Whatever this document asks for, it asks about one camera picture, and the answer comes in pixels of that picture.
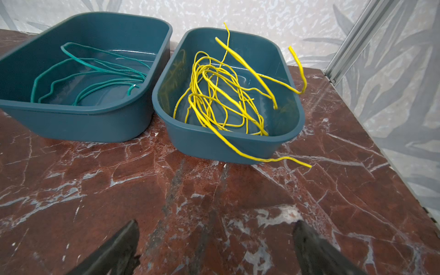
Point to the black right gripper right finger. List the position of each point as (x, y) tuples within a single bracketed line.
[(316, 256)]

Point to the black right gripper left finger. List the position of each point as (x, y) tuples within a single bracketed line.
[(117, 256)]

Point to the left teal plastic bin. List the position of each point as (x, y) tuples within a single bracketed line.
[(89, 78)]

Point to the teal plastic bin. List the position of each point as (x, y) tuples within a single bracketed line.
[(228, 96), (89, 78)]

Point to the right teal plastic bin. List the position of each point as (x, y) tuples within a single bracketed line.
[(228, 96)]

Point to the aluminium frame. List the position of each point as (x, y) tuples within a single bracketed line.
[(365, 28)]

